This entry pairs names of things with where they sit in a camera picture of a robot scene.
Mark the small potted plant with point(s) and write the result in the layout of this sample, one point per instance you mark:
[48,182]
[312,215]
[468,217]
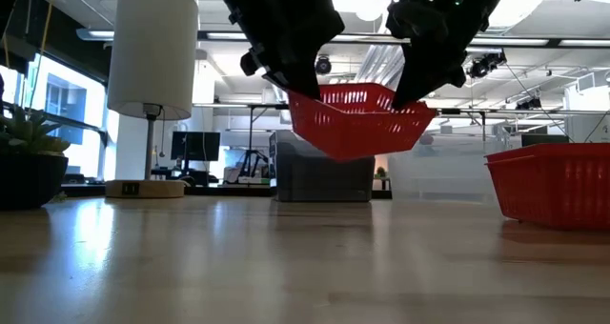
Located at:
[380,172]

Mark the red slotted plastic basket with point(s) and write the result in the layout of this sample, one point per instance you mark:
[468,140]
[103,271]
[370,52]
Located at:
[557,195]
[357,133]
[572,148]

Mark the succulent in black pot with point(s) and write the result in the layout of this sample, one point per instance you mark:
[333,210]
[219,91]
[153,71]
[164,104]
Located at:
[28,181]

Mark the white shade table lamp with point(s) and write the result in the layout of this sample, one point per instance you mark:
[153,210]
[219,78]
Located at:
[152,52]

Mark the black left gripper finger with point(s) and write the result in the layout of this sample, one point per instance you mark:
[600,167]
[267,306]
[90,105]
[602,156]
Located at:
[302,81]

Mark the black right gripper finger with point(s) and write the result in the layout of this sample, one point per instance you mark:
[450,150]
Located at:
[414,83]

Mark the black ceiling track light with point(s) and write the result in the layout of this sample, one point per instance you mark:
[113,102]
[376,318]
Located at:
[529,104]
[486,66]

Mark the black computer monitor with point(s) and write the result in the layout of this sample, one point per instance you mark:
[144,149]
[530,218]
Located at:
[545,139]
[195,145]

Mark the long ceiling light bar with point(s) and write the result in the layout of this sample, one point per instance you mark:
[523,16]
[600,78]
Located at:
[224,36]

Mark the black dome ceiling camera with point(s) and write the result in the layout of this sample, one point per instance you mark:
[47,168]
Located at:
[325,66]

